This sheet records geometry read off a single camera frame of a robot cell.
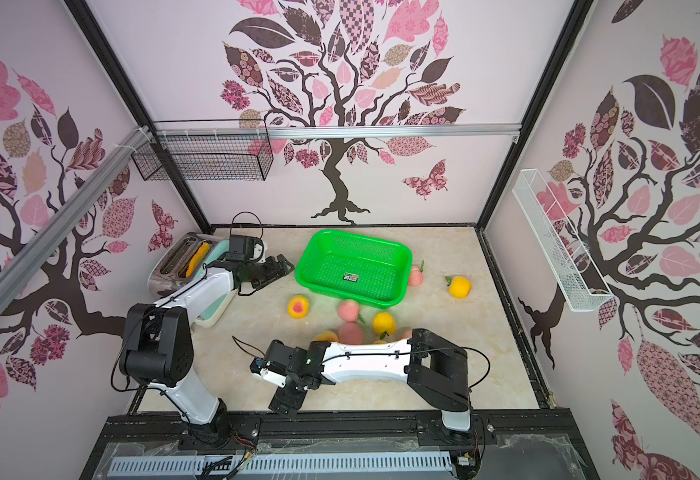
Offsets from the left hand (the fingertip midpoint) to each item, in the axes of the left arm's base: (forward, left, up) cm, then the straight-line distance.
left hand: (283, 276), depth 93 cm
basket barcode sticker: (+5, -22, -9) cm, 24 cm away
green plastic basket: (+9, -28, -10) cm, 31 cm away
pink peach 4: (-17, -38, -6) cm, 42 cm away
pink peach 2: (-10, -21, -4) cm, 24 cm away
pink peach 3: (-17, -21, -7) cm, 28 cm away
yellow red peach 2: (-18, -15, -5) cm, 24 cm away
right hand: (-34, -6, -5) cm, 35 cm away
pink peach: (+3, -44, -5) cm, 44 cm away
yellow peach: (-1, -58, -6) cm, 58 cm away
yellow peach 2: (-15, -32, -5) cm, 35 cm away
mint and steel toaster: (+3, +28, +7) cm, 29 cm away
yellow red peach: (-9, -5, -4) cm, 11 cm away
